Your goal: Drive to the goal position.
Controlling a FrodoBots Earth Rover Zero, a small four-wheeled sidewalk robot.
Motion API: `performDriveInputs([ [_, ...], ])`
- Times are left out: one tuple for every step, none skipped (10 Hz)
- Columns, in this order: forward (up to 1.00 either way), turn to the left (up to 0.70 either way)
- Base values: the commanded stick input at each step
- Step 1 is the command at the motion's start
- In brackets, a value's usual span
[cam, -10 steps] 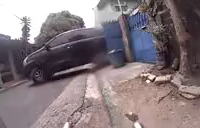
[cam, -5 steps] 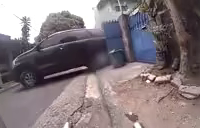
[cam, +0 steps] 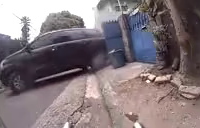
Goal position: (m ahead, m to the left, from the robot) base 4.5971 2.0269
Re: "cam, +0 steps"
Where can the dark bin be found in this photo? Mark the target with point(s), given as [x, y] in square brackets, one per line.
[116, 58]

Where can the concrete gate pillar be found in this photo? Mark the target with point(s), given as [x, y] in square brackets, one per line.
[125, 38]

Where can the concrete gutter strip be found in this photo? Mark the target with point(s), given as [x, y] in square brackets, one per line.
[88, 100]

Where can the blue metal gate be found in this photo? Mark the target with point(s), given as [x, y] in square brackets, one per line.
[138, 40]

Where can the dark van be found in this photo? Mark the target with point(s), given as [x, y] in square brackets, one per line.
[51, 56]

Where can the pale building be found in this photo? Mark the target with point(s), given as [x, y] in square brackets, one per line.
[113, 10]

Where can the round-crowned tree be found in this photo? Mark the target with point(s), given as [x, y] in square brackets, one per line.
[61, 20]

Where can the pile of stones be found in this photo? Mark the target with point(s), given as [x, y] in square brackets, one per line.
[164, 83]

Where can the robot's own part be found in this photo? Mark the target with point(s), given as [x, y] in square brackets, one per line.
[66, 125]
[137, 125]

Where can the palm tree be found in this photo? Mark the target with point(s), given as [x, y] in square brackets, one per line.
[25, 29]

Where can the tree trunk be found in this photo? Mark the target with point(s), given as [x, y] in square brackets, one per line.
[179, 36]

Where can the grey asphalt road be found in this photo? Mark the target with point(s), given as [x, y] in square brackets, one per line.
[24, 105]

